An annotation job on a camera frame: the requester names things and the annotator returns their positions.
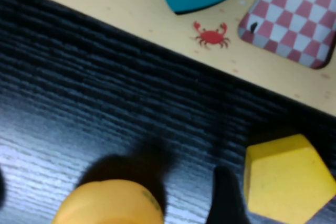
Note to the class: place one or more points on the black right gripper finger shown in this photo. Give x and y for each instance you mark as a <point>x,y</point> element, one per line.
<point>227,203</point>

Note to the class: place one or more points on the yellow wooden pentagon piece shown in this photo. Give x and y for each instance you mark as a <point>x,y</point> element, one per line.
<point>288,179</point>

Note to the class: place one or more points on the blue and sand puzzle board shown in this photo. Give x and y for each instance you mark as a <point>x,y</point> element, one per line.
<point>131,3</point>

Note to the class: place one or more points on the yellow rubber duck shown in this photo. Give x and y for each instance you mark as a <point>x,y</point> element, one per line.
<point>110,205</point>

